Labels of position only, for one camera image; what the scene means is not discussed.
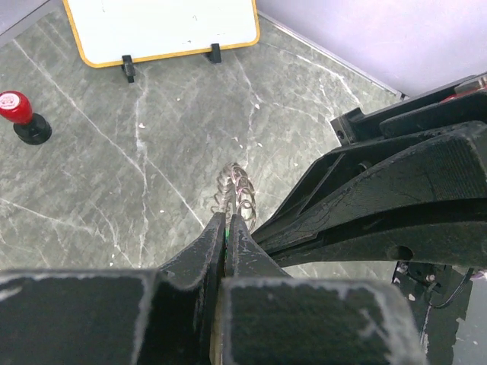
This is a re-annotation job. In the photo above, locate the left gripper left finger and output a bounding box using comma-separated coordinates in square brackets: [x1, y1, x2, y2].
[1, 213, 225, 364]

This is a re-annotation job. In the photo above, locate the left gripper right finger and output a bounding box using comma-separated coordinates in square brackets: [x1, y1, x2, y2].
[221, 215, 426, 364]

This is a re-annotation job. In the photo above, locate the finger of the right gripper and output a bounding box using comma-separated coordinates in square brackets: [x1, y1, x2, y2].
[266, 213, 486, 268]

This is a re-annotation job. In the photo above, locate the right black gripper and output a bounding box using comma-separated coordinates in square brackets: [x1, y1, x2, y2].
[253, 74, 486, 247]

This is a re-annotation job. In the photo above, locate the key with green tag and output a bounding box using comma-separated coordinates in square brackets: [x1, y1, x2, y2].
[224, 227, 230, 261]

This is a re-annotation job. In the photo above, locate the metal disc with keyrings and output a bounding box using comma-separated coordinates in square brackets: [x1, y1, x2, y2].
[210, 162, 256, 232]

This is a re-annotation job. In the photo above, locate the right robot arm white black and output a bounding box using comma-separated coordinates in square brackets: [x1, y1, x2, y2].
[253, 75, 486, 364]

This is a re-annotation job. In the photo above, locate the red black stamp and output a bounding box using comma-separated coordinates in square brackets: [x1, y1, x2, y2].
[1, 90, 53, 145]

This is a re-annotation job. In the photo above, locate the small whiteboard yellow frame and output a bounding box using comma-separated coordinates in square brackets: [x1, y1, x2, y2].
[63, 0, 260, 68]

